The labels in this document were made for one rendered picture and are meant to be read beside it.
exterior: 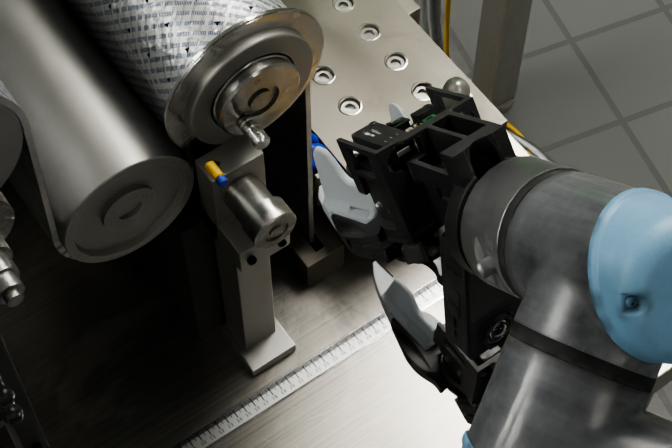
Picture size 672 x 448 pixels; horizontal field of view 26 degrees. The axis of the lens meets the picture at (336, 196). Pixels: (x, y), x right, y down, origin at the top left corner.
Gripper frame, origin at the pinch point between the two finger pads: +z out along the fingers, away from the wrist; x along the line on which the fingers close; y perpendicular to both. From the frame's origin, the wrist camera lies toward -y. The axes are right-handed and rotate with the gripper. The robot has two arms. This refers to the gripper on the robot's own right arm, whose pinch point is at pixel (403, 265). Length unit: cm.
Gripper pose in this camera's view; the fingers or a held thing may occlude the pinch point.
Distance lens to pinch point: 124.3
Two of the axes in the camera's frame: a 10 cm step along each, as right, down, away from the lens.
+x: -8.2, 4.9, -3.0
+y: 0.0, -5.3, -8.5
